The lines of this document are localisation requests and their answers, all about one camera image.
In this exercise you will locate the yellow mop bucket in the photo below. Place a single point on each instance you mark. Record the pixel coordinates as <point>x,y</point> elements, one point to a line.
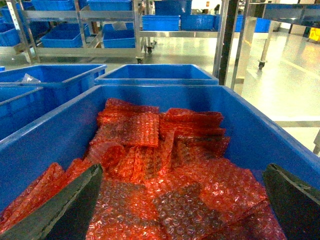
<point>314,34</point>

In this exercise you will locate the red bubble wrap bags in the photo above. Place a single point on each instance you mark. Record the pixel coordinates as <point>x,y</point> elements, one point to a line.
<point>164,176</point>

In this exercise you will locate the stainless steel table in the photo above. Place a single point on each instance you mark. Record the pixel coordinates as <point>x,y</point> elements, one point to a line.
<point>287,17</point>

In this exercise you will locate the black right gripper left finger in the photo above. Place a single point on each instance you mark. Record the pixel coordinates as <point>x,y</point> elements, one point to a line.
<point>66,216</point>

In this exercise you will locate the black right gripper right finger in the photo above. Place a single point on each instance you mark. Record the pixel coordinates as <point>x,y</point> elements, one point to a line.
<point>295,203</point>

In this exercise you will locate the blue plastic bin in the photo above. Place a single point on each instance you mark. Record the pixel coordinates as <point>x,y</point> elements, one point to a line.
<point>60,82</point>
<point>19,106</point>
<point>157,74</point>

